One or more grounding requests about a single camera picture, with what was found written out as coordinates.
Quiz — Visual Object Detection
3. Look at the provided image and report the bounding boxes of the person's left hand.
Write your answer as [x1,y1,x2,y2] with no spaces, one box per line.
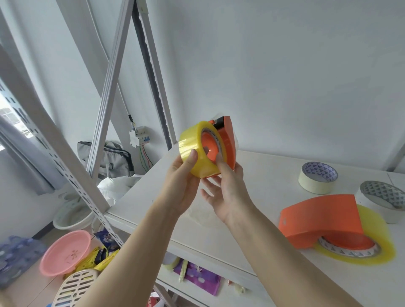
[157,148,203,218]

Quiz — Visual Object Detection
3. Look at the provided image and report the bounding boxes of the person's right hand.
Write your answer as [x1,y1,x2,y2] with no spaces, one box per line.
[200,154,254,227]

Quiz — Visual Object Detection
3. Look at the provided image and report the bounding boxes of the yellow tape roll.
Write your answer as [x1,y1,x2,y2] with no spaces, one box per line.
[178,121,225,179]
[313,204,396,266]

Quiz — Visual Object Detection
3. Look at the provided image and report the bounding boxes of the orange tape dispenser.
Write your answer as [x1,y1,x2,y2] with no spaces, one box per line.
[278,194,375,250]
[201,116,237,171]

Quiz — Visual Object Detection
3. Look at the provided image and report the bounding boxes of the white tape roll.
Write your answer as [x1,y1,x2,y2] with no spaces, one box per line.
[355,180,405,224]

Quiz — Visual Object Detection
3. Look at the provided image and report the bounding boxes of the person's left forearm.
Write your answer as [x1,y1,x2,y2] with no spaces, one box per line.
[76,202,181,307]

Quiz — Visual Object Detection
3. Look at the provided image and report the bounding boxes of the person's right forearm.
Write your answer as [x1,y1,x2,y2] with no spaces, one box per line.
[226,202,361,307]

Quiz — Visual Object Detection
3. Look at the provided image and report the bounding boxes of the white circuit breaker box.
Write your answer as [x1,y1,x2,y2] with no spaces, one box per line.
[129,126,151,148]

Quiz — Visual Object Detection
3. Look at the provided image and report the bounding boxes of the grey bag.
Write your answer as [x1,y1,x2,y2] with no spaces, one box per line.
[77,140,135,179]

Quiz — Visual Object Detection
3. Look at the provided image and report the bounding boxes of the purple plastic bag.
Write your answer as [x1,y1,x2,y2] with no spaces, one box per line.
[173,259,221,296]

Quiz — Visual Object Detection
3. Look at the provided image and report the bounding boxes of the blue packet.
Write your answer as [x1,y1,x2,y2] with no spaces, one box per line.
[93,229,116,250]

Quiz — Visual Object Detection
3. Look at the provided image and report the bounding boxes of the white plastic basin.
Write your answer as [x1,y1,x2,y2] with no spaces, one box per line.
[53,197,95,231]

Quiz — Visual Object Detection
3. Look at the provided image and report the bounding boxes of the white red-printed plastic bag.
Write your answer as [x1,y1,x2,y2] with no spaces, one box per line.
[147,292,166,307]

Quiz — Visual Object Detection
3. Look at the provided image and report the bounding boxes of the yellow packet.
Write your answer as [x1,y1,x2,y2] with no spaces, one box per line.
[65,246,119,279]

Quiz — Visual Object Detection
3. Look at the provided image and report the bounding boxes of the pink plastic basin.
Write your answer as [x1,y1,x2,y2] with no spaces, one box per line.
[39,230,93,277]

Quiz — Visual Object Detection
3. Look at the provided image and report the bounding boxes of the beige slotted plastic stool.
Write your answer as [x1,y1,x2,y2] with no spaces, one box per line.
[50,269,99,307]

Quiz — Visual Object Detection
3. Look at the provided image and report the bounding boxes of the pack of water bottles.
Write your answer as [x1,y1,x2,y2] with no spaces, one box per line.
[0,235,48,290]

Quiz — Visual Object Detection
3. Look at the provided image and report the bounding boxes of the coloured electric wires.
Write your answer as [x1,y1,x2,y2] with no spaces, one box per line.
[139,145,155,173]

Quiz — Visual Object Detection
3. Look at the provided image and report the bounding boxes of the white and dark shelf post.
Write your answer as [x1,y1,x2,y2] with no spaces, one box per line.
[131,0,177,151]

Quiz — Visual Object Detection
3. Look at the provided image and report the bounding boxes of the white aluminium rail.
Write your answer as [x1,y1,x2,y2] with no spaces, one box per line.
[86,0,135,183]

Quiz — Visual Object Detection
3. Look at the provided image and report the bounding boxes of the white perforated shelf post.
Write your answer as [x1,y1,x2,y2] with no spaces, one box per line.
[0,44,175,307]

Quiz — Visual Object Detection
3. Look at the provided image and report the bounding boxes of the silver wall strip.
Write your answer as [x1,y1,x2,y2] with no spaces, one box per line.
[386,148,405,173]

